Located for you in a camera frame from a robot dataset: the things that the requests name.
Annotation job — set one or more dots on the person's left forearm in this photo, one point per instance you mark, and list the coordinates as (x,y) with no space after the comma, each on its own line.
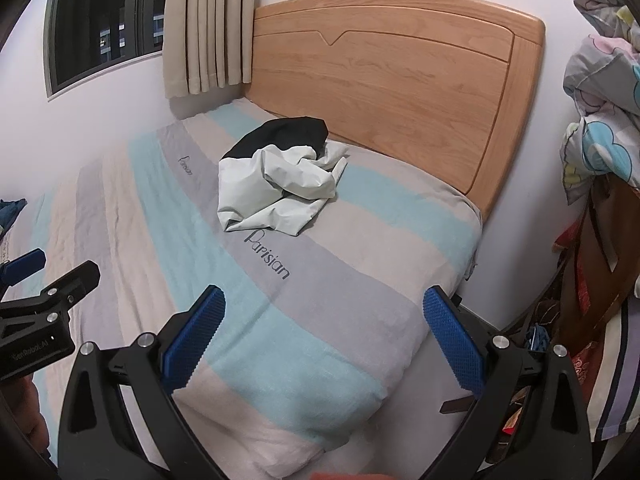
(20,420)

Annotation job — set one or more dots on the beige curtain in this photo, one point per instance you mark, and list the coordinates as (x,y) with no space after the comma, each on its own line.
(210,25)

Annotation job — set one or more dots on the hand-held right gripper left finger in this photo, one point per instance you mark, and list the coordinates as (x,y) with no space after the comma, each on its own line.
(192,340)

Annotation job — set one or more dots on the brown hanging garment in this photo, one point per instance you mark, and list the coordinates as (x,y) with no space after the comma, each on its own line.
(600,270)

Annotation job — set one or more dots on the blue garment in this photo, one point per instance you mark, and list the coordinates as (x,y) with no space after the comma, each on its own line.
(11,214)

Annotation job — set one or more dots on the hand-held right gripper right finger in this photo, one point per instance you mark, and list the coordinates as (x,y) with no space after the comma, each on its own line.
(452,340)

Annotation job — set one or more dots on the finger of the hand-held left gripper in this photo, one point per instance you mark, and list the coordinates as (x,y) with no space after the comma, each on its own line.
(22,265)
(65,285)

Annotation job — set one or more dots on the pastel printed blanket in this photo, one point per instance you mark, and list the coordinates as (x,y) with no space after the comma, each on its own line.
(605,110)

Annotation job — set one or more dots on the dark framed window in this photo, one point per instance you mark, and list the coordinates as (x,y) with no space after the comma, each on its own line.
(100,20)

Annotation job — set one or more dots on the white and black jacket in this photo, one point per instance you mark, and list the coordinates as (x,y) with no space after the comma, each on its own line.
(270,185)

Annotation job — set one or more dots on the striped hanging cloth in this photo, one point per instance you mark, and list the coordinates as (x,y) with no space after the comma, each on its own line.
(617,385)

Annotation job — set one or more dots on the wooden headboard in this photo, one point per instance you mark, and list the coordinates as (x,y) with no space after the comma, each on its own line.
(400,85)

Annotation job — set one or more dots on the bed with striped sheet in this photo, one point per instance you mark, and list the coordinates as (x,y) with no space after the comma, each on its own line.
(250,335)

